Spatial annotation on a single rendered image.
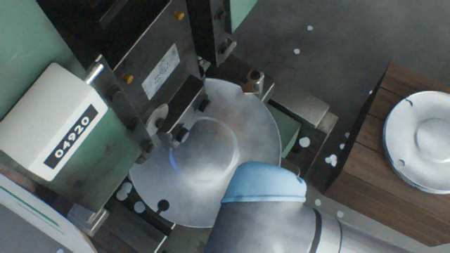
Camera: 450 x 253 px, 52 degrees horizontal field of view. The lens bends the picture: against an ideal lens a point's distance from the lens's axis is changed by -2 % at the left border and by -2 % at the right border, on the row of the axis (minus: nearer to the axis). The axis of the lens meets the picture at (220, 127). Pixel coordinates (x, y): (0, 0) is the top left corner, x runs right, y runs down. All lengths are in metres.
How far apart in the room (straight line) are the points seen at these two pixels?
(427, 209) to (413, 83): 0.37
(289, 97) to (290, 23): 0.88
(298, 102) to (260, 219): 0.66
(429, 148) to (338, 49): 0.66
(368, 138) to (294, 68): 0.55
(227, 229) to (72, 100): 0.19
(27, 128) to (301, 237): 0.26
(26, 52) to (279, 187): 0.25
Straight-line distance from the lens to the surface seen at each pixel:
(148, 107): 0.66
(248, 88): 0.91
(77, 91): 0.33
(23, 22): 0.31
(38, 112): 0.34
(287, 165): 0.87
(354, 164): 1.35
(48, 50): 0.34
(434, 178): 1.38
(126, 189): 0.96
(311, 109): 1.06
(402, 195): 1.37
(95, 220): 0.94
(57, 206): 1.09
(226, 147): 0.87
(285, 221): 0.44
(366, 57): 1.89
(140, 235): 0.94
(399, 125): 1.39
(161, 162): 0.88
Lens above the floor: 1.62
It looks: 71 degrees down
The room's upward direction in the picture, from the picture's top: 8 degrees counter-clockwise
